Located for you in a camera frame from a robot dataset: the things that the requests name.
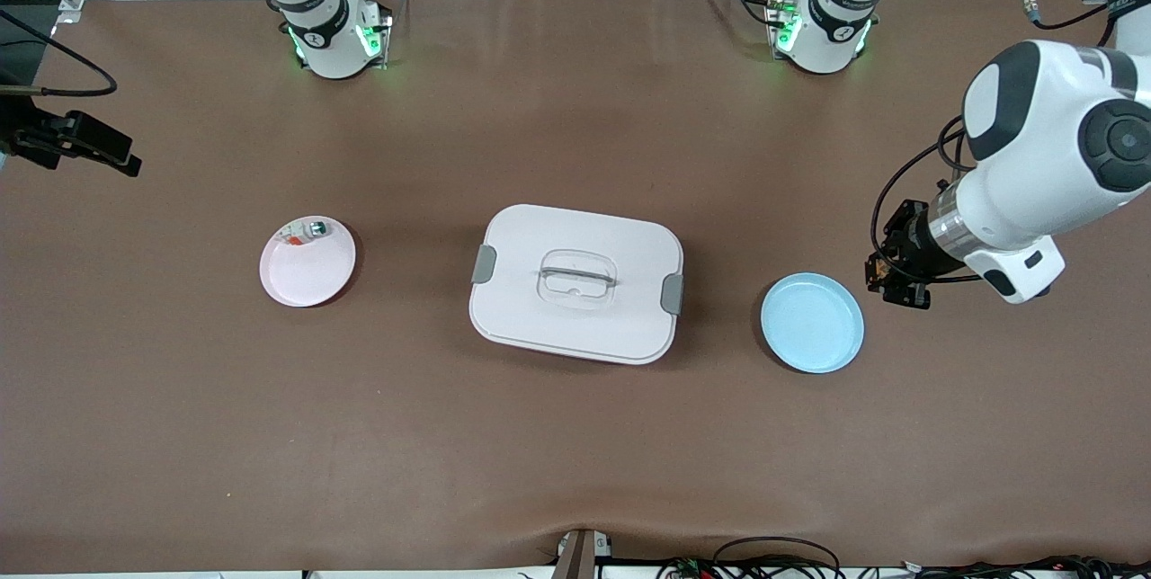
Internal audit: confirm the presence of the white lidded storage box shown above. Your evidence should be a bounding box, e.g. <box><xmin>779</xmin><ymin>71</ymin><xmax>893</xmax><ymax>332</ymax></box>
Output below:
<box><xmin>468</xmin><ymin>203</ymin><xmax>686</xmax><ymax>367</ymax></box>

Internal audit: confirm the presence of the light blue round plate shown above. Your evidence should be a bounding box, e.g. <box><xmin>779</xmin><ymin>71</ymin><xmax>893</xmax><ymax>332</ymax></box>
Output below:
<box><xmin>760</xmin><ymin>272</ymin><xmax>866</xmax><ymax>375</ymax></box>

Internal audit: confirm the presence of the white round plate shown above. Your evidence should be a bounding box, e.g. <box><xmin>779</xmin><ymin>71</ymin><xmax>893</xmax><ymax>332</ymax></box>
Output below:
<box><xmin>259</xmin><ymin>216</ymin><xmax>357</xmax><ymax>308</ymax></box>

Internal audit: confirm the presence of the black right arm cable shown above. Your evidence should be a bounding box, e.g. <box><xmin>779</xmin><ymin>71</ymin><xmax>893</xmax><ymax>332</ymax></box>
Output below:
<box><xmin>0</xmin><ymin>11</ymin><xmax>119</xmax><ymax>100</ymax></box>

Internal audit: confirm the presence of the white and green push-button switch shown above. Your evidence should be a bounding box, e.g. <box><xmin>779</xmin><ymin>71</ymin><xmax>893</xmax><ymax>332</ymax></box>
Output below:
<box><xmin>277</xmin><ymin>219</ymin><xmax>330</xmax><ymax>247</ymax></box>

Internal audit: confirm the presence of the black arched cable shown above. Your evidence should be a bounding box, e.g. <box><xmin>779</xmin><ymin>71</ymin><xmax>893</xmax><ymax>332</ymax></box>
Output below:
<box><xmin>712</xmin><ymin>536</ymin><xmax>843</xmax><ymax>579</ymax></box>

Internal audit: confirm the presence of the tangled cable bundle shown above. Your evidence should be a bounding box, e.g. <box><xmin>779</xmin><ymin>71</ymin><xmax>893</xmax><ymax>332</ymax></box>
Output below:
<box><xmin>661</xmin><ymin>554</ymin><xmax>1151</xmax><ymax>579</ymax></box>

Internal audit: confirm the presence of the metal table edge bracket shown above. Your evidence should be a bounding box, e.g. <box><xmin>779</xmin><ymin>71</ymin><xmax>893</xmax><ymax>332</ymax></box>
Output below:
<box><xmin>552</xmin><ymin>528</ymin><xmax>615</xmax><ymax>579</ymax></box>

